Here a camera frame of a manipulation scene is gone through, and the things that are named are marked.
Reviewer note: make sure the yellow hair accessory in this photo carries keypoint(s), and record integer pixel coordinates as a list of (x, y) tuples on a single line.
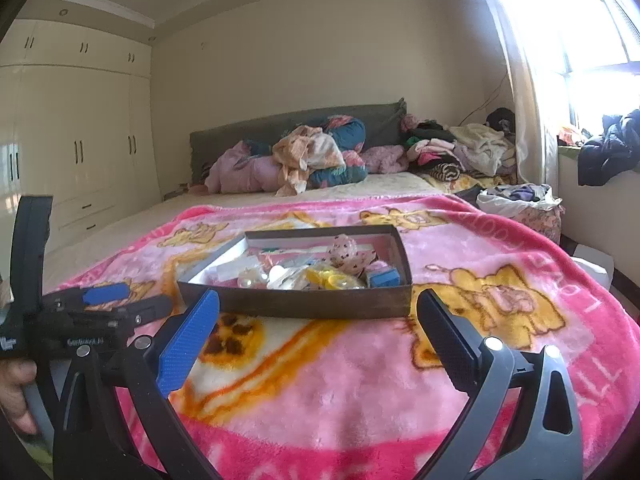
[(335, 280)]

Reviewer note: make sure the pink printed blanket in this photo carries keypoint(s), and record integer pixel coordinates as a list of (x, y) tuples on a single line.
[(350, 400)]

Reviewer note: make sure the black garment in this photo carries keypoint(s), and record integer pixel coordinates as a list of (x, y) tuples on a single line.
[(500, 120)]

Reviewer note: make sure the pile of clothes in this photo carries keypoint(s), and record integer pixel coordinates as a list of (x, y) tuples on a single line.
[(465, 150)]

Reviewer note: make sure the dark blue floral quilt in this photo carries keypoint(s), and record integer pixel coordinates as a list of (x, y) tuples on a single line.
[(352, 135)]

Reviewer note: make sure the blue sponge block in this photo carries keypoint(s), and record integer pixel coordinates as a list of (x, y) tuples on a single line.
[(384, 278)]

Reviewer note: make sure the person's left hand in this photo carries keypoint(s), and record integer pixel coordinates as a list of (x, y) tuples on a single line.
[(17, 387)]

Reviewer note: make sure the cream built-in wardrobe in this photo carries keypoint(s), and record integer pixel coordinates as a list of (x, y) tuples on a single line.
[(75, 135)]

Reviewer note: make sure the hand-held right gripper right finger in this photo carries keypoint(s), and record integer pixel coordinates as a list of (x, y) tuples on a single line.
[(450, 347)]

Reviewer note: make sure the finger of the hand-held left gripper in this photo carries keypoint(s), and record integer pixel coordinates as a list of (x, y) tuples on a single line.
[(105, 294), (147, 307)]

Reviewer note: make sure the cream orange printed cloth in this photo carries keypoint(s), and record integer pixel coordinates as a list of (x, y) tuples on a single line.
[(305, 152)]

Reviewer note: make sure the cream curtain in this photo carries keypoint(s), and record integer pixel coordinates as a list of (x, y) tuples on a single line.
[(525, 85)]

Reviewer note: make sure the red cloth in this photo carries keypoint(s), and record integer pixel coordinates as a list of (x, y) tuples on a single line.
[(569, 137)]

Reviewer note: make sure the shallow cardboard box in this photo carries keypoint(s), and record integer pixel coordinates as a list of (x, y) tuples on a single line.
[(300, 305)]

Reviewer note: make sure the dark jacket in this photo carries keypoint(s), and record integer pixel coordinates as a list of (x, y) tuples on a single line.
[(610, 150)]

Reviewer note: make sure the white bag of clothes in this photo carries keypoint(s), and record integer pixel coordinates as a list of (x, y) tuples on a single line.
[(520, 210)]

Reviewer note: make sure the pink fluffy cloth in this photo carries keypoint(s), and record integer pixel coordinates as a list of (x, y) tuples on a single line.
[(385, 160)]

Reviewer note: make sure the dotted fabric hair bow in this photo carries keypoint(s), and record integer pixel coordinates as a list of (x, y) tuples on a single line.
[(347, 252)]

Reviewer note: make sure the window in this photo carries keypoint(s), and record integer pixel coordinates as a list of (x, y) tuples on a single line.
[(590, 35)]

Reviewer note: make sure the pink quilt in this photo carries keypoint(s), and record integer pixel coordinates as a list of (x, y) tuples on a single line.
[(240, 170)]

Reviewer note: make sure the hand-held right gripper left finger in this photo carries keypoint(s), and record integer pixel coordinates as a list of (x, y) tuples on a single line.
[(187, 345)]

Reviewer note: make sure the clear plastic accessory packet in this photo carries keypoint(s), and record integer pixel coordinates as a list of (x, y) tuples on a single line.
[(251, 278)]

